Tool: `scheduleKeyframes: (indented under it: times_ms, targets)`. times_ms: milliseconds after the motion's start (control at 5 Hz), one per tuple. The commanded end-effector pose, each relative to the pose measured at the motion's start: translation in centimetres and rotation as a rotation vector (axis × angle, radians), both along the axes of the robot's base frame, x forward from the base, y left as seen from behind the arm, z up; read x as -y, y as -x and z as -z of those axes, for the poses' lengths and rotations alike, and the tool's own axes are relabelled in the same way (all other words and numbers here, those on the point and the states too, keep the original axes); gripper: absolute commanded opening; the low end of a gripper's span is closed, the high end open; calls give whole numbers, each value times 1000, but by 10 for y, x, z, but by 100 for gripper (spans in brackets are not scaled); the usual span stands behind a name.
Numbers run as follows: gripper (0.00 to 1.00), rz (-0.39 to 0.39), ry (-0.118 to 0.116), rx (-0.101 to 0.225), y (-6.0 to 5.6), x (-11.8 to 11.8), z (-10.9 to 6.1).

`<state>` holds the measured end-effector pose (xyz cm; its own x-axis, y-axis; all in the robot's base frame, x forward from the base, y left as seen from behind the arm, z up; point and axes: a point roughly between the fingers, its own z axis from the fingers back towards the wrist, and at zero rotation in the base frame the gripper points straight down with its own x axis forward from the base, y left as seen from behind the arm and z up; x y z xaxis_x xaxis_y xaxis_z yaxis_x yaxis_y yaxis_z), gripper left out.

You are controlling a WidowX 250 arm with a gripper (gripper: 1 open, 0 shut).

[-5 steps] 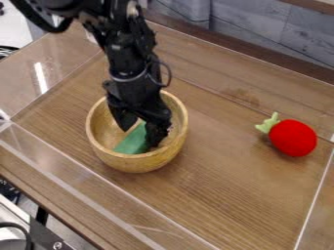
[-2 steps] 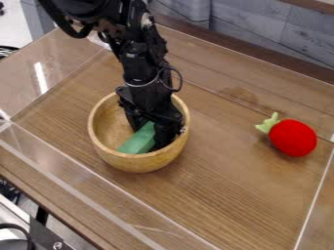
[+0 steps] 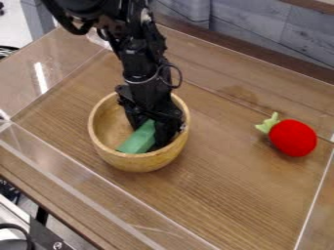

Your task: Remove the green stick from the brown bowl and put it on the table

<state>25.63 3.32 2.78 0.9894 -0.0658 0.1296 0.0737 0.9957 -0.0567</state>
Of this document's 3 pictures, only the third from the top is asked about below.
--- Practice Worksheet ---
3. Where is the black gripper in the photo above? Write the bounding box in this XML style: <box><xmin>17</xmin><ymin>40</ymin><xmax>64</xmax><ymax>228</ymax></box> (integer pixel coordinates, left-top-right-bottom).
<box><xmin>115</xmin><ymin>76</ymin><xmax>183</xmax><ymax>147</ymax></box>

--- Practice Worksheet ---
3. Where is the green rectangular stick block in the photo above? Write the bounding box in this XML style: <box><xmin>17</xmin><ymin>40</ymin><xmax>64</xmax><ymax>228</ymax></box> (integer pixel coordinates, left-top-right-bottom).
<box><xmin>116</xmin><ymin>119</ymin><xmax>155</xmax><ymax>154</ymax></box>

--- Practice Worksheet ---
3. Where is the brown wooden bowl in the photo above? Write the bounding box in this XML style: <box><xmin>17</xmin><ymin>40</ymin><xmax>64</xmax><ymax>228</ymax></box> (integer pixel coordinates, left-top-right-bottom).
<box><xmin>87</xmin><ymin>92</ymin><xmax>191</xmax><ymax>173</ymax></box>

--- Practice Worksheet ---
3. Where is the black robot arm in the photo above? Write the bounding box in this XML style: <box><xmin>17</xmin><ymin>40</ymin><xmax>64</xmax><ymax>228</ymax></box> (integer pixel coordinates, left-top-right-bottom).
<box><xmin>40</xmin><ymin>0</ymin><xmax>183</xmax><ymax>147</ymax></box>

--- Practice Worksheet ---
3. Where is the red plush strawberry toy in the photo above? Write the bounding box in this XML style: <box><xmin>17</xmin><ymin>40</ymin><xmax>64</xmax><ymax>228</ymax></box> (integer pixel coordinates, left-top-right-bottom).
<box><xmin>254</xmin><ymin>111</ymin><xmax>316</xmax><ymax>157</ymax></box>

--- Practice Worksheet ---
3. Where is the black table leg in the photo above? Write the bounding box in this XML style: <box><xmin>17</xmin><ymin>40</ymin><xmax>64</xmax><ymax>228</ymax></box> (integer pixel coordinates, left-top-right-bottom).
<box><xmin>35</xmin><ymin>207</ymin><xmax>48</xmax><ymax>226</ymax></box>

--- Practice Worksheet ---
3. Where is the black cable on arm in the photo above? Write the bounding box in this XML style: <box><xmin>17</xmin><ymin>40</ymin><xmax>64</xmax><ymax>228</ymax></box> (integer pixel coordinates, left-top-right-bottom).
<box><xmin>156</xmin><ymin>62</ymin><xmax>184</xmax><ymax>90</ymax></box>

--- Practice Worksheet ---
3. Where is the clear acrylic tray enclosure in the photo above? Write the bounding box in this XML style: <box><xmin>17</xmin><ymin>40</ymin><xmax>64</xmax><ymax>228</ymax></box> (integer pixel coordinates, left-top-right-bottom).
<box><xmin>0</xmin><ymin>2</ymin><xmax>334</xmax><ymax>250</ymax></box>

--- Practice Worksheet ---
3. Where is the grey post in background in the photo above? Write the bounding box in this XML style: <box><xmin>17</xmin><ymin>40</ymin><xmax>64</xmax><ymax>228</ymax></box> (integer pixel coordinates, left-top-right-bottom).
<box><xmin>20</xmin><ymin>0</ymin><xmax>56</xmax><ymax>40</ymax></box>

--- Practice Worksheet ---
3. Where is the black metal bracket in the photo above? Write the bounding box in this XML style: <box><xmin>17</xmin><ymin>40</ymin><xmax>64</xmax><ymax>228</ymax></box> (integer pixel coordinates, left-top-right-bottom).
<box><xmin>28</xmin><ymin>218</ymin><xmax>76</xmax><ymax>250</ymax></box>

